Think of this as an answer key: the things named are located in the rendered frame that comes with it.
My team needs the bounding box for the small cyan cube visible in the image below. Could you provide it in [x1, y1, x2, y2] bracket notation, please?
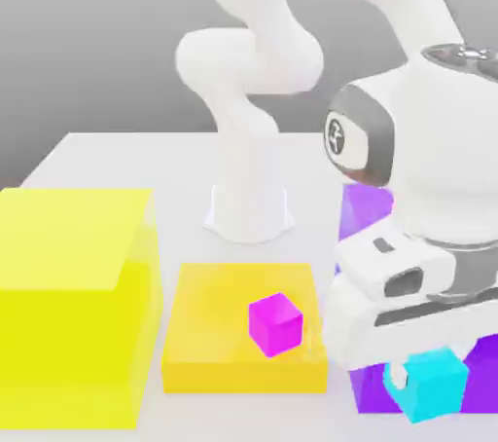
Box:
[382, 346, 471, 425]

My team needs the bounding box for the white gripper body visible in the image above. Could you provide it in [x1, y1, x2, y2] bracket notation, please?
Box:
[324, 274, 498, 373]

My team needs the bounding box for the large orange box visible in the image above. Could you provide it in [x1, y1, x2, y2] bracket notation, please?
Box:
[160, 262, 331, 395]

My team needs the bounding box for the large purple box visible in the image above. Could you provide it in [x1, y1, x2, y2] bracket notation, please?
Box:
[333, 182, 498, 416]

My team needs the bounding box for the small magenta cube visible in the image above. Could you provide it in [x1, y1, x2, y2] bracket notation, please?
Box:
[247, 291, 304, 359]

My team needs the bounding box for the large yellow box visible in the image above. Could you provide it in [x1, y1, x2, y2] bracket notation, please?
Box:
[0, 187, 163, 431]

